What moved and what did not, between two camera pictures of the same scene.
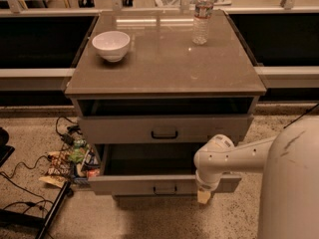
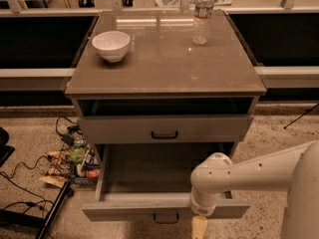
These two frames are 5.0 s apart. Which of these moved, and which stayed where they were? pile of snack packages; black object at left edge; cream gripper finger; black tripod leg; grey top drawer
Moved: cream gripper finger
Stayed: pile of snack packages; black object at left edge; grey top drawer; black tripod leg
